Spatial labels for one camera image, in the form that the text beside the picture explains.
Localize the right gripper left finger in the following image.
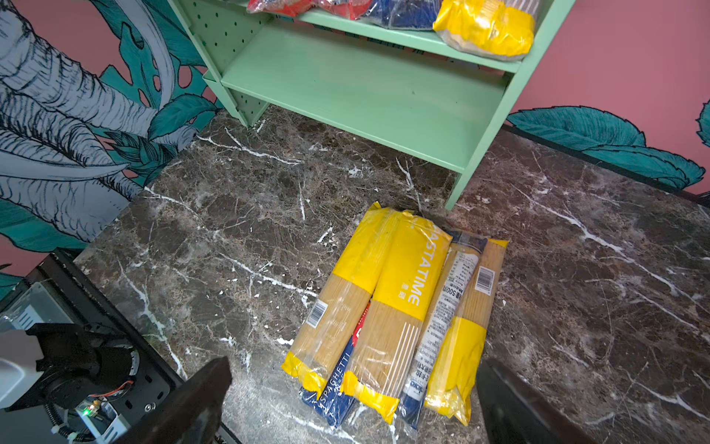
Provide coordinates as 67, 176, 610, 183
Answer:
116, 357, 232, 444

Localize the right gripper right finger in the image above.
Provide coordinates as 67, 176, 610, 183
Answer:
475, 359, 593, 444

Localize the yellow Pastatime spaghetti pack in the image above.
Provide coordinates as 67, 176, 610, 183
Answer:
340, 212, 451, 425

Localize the blue spaghetti pack underneath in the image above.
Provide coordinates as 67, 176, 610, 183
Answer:
299, 305, 370, 428

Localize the yellow spaghetti pack barcode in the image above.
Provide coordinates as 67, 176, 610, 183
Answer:
282, 203, 402, 397

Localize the yellow spaghetti pack top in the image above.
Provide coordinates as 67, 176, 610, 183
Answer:
433, 0, 543, 61

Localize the blue Ankara spaghetti pack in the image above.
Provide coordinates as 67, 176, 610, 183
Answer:
362, 0, 442, 31

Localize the red spaghetti pack white label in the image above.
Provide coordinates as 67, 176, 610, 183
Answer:
247, 0, 314, 18

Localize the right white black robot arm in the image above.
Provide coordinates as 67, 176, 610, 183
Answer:
1, 324, 591, 443

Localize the green wooden two-tier shelf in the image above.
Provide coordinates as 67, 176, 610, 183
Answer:
171, 1, 572, 209

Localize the yellow spaghetti pack white label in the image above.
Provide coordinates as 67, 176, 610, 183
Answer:
425, 239, 508, 426

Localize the blue white label spaghetti pack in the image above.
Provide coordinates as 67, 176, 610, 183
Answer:
398, 231, 487, 440

